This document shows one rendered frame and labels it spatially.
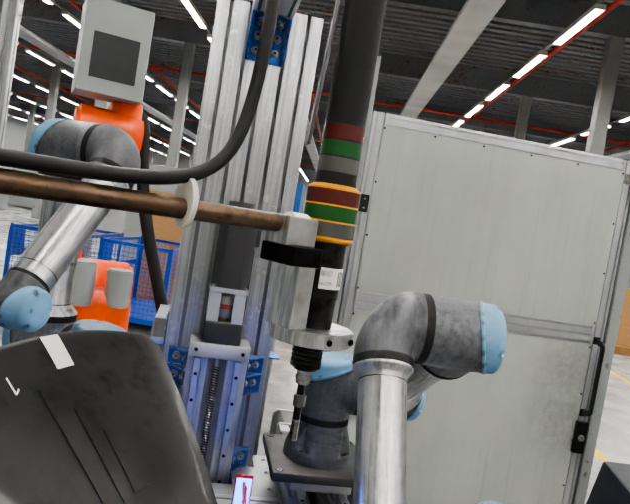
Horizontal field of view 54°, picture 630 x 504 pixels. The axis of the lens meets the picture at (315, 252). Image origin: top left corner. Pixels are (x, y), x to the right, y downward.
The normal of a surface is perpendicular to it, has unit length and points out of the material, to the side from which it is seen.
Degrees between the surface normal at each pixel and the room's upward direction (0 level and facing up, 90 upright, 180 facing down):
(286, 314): 90
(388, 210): 90
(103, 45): 90
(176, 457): 39
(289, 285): 90
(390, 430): 59
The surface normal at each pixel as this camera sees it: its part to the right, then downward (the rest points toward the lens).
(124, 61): 0.44, 0.12
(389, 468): 0.26, -0.44
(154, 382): 0.62, -0.70
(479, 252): 0.15, 0.07
